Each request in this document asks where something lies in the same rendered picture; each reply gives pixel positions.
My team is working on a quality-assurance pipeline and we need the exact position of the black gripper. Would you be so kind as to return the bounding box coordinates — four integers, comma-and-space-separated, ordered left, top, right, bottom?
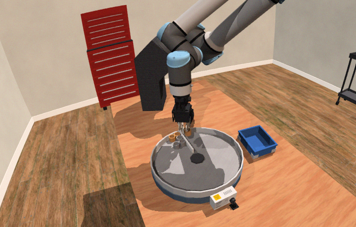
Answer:
172, 94, 194, 134

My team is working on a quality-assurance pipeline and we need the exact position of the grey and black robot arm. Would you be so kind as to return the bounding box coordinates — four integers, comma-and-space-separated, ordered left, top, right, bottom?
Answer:
157, 0, 285, 97

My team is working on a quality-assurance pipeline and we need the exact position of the blue crate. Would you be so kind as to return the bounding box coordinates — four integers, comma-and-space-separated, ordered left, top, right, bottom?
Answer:
237, 125, 278, 159

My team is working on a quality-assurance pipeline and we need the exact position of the round grey turntable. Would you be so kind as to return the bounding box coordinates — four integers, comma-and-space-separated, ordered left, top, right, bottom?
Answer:
150, 127, 244, 210

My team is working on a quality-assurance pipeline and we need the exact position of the grey metal bushing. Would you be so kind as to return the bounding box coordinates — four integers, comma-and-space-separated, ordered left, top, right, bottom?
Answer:
173, 141, 180, 150
176, 135, 183, 141
179, 139, 186, 147

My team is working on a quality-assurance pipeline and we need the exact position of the bronze bushing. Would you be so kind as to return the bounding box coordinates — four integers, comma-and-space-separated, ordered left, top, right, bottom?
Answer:
184, 128, 191, 136
169, 134, 175, 142
174, 132, 180, 139

